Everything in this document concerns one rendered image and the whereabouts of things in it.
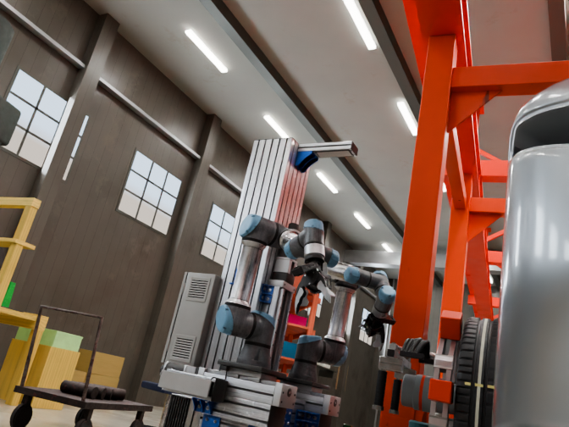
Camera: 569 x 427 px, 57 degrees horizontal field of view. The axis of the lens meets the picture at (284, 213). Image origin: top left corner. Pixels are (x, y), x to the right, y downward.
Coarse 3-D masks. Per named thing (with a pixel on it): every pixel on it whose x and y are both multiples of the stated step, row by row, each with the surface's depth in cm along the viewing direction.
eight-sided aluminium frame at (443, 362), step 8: (440, 344) 198; (456, 344) 201; (440, 352) 193; (440, 360) 189; (448, 360) 189; (440, 368) 188; (448, 368) 187; (448, 376) 186; (456, 376) 231; (432, 408) 184; (448, 408) 183; (432, 416) 183; (440, 416) 183; (448, 416) 183; (432, 424) 183; (440, 424) 181; (448, 424) 183
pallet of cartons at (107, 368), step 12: (84, 360) 797; (96, 360) 792; (108, 360) 810; (120, 360) 828; (84, 372) 778; (96, 372) 791; (108, 372) 809; (120, 372) 827; (96, 384) 791; (108, 384) 807
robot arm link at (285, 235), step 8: (280, 232) 234; (288, 232) 233; (280, 240) 232; (288, 240) 227; (280, 248) 236; (328, 248) 204; (328, 256) 203; (336, 256) 205; (328, 264) 204; (336, 264) 206
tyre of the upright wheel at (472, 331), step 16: (480, 320) 205; (496, 320) 203; (464, 336) 191; (480, 336) 190; (496, 336) 189; (464, 352) 185; (464, 368) 181; (464, 384) 178; (480, 384) 177; (464, 400) 176; (480, 400) 174; (464, 416) 175; (480, 416) 173
